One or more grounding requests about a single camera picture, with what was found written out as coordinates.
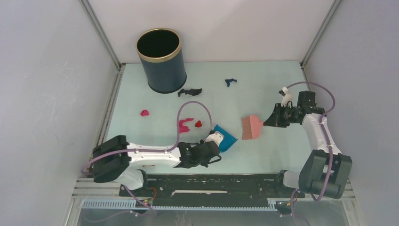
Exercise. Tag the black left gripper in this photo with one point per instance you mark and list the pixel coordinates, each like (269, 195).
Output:
(205, 163)

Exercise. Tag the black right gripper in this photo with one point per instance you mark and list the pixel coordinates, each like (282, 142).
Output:
(275, 119)

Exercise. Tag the long pink paper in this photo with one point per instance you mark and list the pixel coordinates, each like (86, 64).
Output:
(182, 128)

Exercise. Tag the pink hand brush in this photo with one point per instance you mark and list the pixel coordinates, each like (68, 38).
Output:
(251, 127)

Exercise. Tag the red paper ball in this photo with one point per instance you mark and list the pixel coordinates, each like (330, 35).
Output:
(198, 124)

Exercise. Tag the blue plastic dustpan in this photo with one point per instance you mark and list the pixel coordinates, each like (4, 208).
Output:
(228, 139)

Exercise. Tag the small pink paper ball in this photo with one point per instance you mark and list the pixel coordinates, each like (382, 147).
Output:
(144, 113)

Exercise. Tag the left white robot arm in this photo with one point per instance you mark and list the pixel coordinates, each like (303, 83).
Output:
(120, 161)

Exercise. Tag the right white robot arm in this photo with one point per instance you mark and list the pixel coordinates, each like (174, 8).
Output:
(326, 170)

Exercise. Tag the black crumpled paper strip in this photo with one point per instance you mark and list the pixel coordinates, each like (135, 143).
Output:
(192, 92)

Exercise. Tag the dark blue paper scrap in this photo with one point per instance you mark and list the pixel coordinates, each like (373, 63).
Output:
(229, 81)

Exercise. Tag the dark blue round trash bin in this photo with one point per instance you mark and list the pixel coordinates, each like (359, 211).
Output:
(160, 52)

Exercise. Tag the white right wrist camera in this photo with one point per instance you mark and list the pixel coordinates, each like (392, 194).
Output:
(286, 96)

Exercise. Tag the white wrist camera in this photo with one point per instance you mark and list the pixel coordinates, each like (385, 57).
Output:
(216, 137)
(286, 96)

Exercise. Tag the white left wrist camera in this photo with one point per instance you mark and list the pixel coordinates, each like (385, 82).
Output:
(216, 137)

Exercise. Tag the grey perforated cable tray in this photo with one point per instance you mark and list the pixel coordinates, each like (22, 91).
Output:
(121, 204)

